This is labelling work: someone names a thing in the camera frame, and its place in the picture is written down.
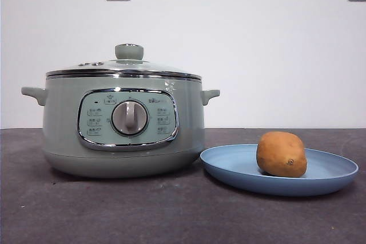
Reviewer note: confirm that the brown potato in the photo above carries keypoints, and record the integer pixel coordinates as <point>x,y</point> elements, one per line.
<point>281,155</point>

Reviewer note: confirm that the glass lid with green knob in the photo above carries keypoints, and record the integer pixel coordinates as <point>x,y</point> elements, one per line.
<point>128,52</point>

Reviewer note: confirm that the blue round plate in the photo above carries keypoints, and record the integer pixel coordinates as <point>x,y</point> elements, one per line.
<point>228,164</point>

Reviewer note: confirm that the pale green electric steamer pot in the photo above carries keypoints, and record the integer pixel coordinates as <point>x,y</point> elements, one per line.
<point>64,129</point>

